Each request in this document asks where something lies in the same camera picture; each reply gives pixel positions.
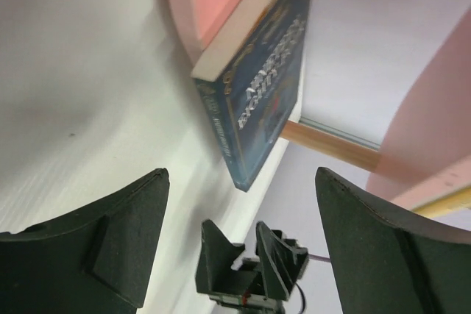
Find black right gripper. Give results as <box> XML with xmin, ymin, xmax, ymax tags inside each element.
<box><xmin>195</xmin><ymin>219</ymin><xmax>309</xmax><ymax>313</ymax></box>

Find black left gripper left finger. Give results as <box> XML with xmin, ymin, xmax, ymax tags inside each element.
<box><xmin>1</xmin><ymin>168</ymin><xmax>169</xmax><ymax>313</ymax></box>

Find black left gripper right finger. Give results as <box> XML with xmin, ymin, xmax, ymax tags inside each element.
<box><xmin>315</xmin><ymin>168</ymin><xmax>470</xmax><ymax>314</ymax></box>

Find dark blue book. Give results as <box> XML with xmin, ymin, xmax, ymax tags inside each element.
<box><xmin>191</xmin><ymin>0</ymin><xmax>311</xmax><ymax>192</ymax></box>

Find yellow Little Prince book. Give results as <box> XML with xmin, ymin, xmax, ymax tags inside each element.
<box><xmin>413</xmin><ymin>186</ymin><xmax>470</xmax><ymax>218</ymax></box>

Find pink three-tier shelf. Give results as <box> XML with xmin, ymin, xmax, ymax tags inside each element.
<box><xmin>169</xmin><ymin>0</ymin><xmax>470</xmax><ymax>210</ymax></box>

